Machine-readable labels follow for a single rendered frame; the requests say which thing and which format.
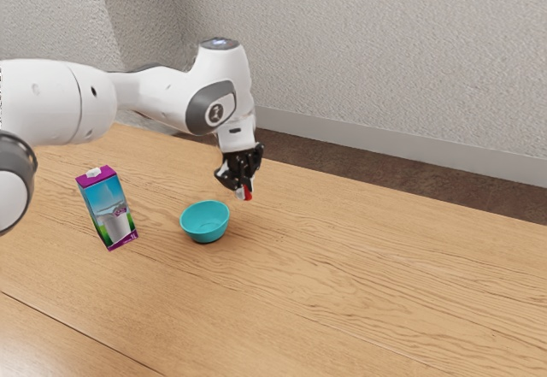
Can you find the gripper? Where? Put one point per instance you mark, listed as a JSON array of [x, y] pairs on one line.
[[234, 166]]

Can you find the small red object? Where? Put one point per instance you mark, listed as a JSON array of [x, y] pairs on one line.
[[248, 195]]

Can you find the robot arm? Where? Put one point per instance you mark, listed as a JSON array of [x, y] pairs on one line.
[[149, 90]]

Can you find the teal plastic bowl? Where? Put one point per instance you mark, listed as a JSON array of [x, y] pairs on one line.
[[204, 222]]

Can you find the purple and blue milk carton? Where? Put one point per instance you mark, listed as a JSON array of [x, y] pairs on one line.
[[108, 208]]

